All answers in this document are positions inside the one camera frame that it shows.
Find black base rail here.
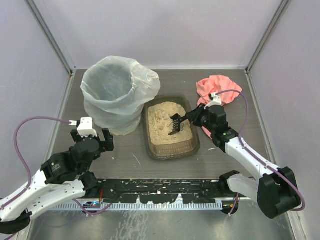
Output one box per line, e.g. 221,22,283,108
82,178,236,204

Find dark translucent litter box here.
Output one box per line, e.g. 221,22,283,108
141,94,200,160

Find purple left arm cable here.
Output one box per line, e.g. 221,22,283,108
0,116,121,221

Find pink cloth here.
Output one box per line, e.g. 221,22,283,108
196,75,242,139

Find beige cat litter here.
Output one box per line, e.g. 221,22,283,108
148,101,193,145

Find translucent plastic trash bag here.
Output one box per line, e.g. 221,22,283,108
80,56,161,136

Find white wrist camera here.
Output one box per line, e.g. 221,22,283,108
76,117,98,138
204,92,222,109

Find grey slotted cable duct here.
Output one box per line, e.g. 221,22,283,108
50,199,223,212

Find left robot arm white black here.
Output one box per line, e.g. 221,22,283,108
0,128,114,235

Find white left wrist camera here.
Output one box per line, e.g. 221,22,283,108
76,117,98,138

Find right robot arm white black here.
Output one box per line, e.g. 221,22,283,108
185,104,306,219

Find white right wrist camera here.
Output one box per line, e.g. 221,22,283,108
204,92,222,109

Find black slotted litter scoop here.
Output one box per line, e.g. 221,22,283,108
168,113,188,136

